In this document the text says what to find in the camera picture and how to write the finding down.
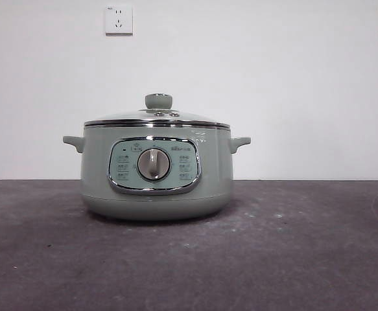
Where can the glass lid with green knob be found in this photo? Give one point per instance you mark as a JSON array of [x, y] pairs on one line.
[[158, 101]]

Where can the white wall socket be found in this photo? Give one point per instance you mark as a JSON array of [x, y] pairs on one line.
[[118, 20]]

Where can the pale green electric pot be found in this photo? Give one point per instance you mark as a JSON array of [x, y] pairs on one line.
[[158, 194]]

